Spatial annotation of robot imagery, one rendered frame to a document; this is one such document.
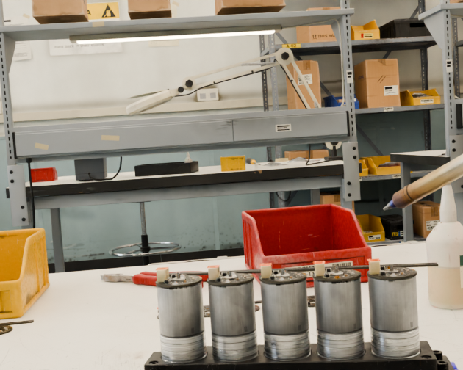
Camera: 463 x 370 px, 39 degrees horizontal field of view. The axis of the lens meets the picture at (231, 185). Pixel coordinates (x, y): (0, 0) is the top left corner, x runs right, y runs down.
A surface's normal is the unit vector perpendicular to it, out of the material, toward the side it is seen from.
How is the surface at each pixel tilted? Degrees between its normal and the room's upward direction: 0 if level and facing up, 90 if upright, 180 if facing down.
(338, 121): 90
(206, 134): 90
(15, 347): 0
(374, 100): 89
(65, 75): 90
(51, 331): 0
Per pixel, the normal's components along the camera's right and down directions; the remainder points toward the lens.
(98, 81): 0.09, 0.07
